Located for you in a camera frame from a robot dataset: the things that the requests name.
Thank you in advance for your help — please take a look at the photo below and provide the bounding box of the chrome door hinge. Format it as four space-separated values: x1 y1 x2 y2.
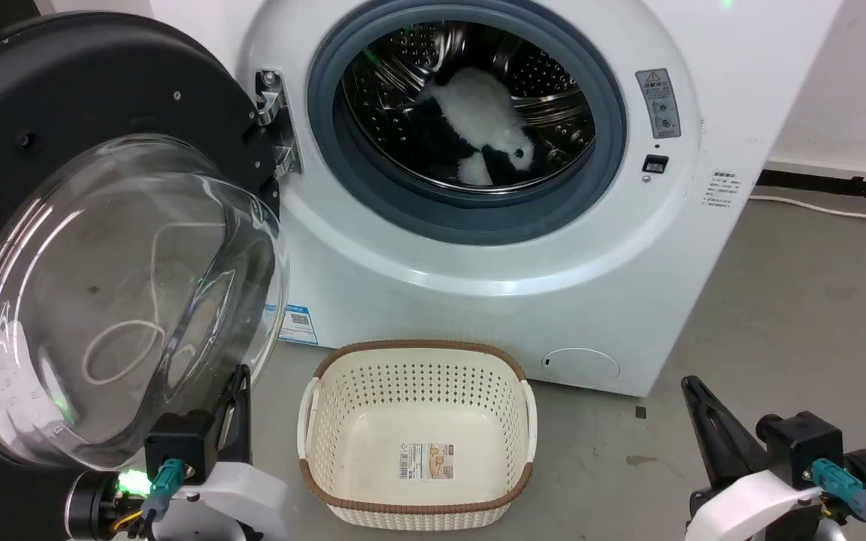
254 69 304 178

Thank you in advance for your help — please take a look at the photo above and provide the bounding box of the paper product label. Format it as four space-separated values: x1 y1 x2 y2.
398 441 456 482

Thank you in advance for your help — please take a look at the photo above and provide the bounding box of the cream plastic laundry basket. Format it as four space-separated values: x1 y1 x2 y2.
296 339 539 532

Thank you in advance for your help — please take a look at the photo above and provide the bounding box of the black round washer door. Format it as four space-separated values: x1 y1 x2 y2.
0 11 292 541

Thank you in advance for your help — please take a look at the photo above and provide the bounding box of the black wall baseboard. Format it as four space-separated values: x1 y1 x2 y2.
755 168 866 204

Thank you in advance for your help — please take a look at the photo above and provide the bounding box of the teal plug gripper cable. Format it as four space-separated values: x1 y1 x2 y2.
810 458 866 541
138 458 188 528

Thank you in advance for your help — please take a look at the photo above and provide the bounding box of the black and white panda plush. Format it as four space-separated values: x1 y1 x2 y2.
406 65 547 188

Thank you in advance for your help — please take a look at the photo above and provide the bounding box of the steel perforated washer drum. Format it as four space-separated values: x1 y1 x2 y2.
341 20 598 193

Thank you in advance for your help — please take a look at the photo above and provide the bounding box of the blue QR code sticker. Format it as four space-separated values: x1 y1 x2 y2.
277 304 319 347

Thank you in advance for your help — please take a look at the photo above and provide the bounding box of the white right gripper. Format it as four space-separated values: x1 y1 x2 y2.
680 375 828 541

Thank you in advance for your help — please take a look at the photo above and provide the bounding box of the teal plug right gripper cable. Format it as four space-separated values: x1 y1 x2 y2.
810 458 866 541

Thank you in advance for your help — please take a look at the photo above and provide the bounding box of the white front-load washing machine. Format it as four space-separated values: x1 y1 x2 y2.
151 0 844 398

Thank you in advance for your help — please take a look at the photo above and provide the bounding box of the round white filter cover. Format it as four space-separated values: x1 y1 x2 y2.
541 346 622 391

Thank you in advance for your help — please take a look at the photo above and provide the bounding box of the grey warning sticker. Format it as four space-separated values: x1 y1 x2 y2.
634 68 683 141

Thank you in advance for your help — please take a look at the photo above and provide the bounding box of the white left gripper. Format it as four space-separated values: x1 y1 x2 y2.
149 364 292 541

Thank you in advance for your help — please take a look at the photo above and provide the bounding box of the teal plug left gripper cable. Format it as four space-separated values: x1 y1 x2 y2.
138 458 188 528

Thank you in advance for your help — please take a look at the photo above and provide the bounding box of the white floor cable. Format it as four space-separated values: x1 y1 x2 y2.
748 193 866 227

